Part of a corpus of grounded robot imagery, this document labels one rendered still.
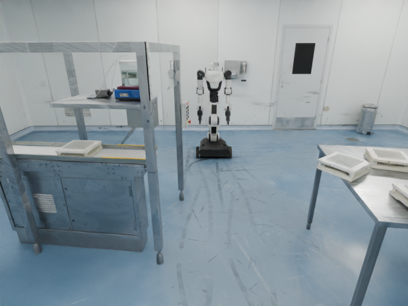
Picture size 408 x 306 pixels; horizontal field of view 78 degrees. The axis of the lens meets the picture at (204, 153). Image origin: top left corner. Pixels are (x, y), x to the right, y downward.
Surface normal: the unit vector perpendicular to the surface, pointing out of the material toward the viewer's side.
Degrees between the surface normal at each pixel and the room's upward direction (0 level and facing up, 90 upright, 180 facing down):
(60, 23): 90
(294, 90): 90
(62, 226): 90
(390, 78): 90
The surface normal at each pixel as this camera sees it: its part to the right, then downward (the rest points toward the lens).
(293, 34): 0.01, 0.37
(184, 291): 0.00, -0.93
